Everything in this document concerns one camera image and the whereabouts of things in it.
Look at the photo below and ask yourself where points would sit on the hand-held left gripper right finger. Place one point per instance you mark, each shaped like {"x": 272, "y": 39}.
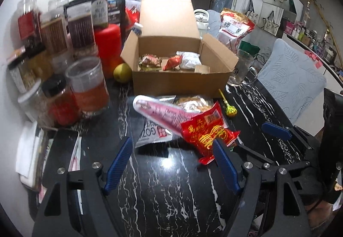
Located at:
{"x": 226, "y": 168}

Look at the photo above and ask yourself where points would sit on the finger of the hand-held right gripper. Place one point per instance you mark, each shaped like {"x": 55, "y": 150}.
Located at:
{"x": 254, "y": 154}
{"x": 277, "y": 130}

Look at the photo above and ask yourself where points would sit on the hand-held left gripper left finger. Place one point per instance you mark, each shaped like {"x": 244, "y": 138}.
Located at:
{"x": 119, "y": 167}

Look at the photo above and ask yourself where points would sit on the large red gold-print packet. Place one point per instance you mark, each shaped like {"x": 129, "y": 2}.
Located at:
{"x": 206, "y": 131}

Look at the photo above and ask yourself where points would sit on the yellow green lollipop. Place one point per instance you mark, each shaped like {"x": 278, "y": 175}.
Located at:
{"x": 231, "y": 111}

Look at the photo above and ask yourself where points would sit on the cardboard box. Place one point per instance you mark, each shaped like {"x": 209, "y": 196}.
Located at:
{"x": 171, "y": 84}

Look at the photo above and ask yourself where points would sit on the small red gold packet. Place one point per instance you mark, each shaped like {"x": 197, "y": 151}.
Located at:
{"x": 150, "y": 60}

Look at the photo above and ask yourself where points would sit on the small red orange packet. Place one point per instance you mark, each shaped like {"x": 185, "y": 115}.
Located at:
{"x": 172, "y": 62}

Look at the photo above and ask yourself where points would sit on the person's right forearm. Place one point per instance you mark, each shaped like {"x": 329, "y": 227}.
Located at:
{"x": 320, "y": 212}

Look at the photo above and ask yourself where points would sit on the black white snack packet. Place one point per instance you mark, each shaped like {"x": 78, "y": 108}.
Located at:
{"x": 148, "y": 137}

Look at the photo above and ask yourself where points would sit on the white pink paper slip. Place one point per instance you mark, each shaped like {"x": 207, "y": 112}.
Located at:
{"x": 75, "y": 154}

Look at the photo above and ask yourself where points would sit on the chair with pale blue cushion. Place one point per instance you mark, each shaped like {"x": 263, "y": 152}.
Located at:
{"x": 292, "y": 81}

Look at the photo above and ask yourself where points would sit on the black smartphone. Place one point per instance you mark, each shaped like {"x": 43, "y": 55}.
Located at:
{"x": 61, "y": 151}

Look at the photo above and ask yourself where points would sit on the glass mug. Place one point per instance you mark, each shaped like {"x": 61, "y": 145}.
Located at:
{"x": 242, "y": 70}

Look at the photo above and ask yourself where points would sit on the pink clips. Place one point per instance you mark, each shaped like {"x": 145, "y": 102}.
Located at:
{"x": 313, "y": 57}

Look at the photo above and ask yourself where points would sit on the black lid red spice jar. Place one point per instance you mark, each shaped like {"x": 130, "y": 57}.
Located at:
{"x": 63, "y": 105}

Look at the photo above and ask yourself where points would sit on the orange label clear jar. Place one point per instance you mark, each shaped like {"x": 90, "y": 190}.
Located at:
{"x": 88, "y": 89}

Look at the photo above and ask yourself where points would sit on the dark silver small packet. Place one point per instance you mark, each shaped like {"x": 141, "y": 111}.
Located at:
{"x": 167, "y": 98}

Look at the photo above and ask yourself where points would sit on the green bag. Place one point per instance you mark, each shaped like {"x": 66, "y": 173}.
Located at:
{"x": 248, "y": 46}

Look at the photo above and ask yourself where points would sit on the white tissues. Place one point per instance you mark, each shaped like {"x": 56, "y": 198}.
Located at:
{"x": 26, "y": 151}

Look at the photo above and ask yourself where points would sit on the yellow fruit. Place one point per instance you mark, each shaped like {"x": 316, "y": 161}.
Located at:
{"x": 122, "y": 73}

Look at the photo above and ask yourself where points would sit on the row of cosmetics bottles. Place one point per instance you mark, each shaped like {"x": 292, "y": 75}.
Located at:
{"x": 310, "y": 38}

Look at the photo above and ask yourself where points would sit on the clear jar of oats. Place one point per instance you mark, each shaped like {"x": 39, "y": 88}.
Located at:
{"x": 33, "y": 104}

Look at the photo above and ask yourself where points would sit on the red white nut bag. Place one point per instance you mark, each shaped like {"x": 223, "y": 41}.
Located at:
{"x": 234, "y": 28}

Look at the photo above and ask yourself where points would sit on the white tote bag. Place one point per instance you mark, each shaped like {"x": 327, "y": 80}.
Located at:
{"x": 252, "y": 15}

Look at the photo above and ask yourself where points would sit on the red canister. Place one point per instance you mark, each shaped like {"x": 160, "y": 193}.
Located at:
{"x": 108, "y": 49}

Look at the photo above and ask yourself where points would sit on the amber glass jar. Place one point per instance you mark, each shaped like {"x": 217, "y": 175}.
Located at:
{"x": 41, "y": 65}

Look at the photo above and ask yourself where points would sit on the white kettle bottle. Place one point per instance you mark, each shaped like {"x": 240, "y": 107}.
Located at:
{"x": 201, "y": 19}

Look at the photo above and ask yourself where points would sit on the short black lid jar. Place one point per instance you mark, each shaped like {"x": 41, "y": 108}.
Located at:
{"x": 21, "y": 73}

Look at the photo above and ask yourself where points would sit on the small white bottle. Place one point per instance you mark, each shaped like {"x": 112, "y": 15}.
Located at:
{"x": 138, "y": 30}

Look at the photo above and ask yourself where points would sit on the dark brown label jar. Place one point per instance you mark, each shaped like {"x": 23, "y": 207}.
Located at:
{"x": 80, "y": 32}

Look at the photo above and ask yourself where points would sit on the brown label plastic jar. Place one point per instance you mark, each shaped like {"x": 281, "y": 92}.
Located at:
{"x": 53, "y": 34}

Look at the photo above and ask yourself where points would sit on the red foil bag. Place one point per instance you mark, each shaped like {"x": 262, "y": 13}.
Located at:
{"x": 132, "y": 15}

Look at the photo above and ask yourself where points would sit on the black coffee bag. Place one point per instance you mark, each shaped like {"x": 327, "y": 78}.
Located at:
{"x": 116, "y": 11}

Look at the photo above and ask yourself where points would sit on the green label plastic jar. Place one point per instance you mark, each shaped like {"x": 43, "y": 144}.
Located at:
{"x": 97, "y": 10}

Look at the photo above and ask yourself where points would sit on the red label plastic jar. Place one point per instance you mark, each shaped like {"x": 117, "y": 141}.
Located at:
{"x": 28, "y": 22}

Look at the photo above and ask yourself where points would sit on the clear cap plastic jar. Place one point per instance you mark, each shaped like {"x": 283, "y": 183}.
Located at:
{"x": 57, "y": 2}

